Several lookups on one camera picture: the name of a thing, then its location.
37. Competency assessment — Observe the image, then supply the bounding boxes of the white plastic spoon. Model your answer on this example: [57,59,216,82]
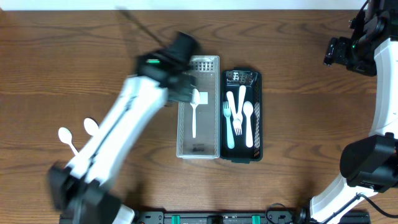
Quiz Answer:
[83,118,99,136]
[58,127,78,156]
[190,88,200,138]

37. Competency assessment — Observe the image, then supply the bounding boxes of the pale blue plastic fork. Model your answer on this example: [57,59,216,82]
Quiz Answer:
[223,101,235,149]

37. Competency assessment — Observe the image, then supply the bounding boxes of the white plastic fork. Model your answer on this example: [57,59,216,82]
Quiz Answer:
[237,85,246,122]
[243,101,254,148]
[226,91,242,136]

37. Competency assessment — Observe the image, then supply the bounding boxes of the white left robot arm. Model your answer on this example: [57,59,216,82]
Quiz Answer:
[47,56,195,223]

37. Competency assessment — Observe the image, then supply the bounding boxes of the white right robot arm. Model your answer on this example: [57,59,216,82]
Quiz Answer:
[296,1,397,223]

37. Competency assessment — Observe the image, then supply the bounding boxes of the clear perforated plastic basket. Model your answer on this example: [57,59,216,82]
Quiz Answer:
[176,55,220,159]

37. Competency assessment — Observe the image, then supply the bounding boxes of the black perforated plastic basket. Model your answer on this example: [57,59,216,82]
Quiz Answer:
[220,67,263,164]

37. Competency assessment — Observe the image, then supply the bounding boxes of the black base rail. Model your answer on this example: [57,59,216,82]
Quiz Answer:
[116,208,371,224]

